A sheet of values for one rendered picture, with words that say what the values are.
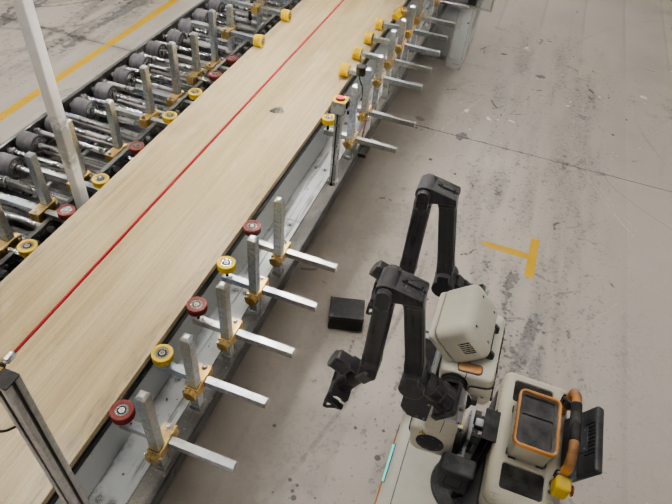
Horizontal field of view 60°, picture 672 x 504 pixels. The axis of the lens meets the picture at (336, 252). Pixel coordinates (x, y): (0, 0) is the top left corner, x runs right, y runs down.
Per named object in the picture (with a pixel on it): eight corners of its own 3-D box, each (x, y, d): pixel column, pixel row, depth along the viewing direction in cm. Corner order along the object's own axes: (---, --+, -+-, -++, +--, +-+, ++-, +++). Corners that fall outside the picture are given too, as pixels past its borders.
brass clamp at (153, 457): (180, 433, 205) (179, 426, 201) (159, 468, 195) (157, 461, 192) (165, 427, 206) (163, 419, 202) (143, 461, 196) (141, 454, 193)
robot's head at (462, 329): (502, 311, 189) (479, 278, 183) (492, 361, 175) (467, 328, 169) (463, 319, 198) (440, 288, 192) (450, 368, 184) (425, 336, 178)
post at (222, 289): (234, 359, 243) (229, 282, 209) (231, 365, 241) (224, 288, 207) (227, 356, 244) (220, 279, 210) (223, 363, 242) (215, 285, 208)
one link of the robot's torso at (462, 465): (474, 437, 237) (490, 405, 220) (461, 502, 218) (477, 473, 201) (411, 414, 242) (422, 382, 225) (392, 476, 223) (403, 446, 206)
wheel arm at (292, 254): (337, 269, 267) (338, 263, 263) (334, 274, 264) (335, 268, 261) (250, 242, 275) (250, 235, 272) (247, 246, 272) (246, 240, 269)
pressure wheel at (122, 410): (131, 439, 200) (125, 422, 192) (110, 432, 201) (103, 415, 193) (143, 419, 206) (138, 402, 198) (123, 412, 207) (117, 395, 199)
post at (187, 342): (205, 409, 226) (193, 334, 192) (200, 416, 224) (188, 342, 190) (197, 406, 227) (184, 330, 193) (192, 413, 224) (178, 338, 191)
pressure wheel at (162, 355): (154, 380, 217) (150, 362, 209) (154, 362, 223) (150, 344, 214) (177, 377, 219) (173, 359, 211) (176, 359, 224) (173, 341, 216)
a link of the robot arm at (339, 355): (373, 380, 175) (381, 357, 181) (342, 358, 173) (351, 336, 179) (352, 392, 183) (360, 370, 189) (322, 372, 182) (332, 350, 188)
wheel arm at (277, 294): (317, 308, 249) (318, 301, 246) (314, 313, 247) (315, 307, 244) (225, 277, 257) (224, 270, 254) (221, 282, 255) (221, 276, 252)
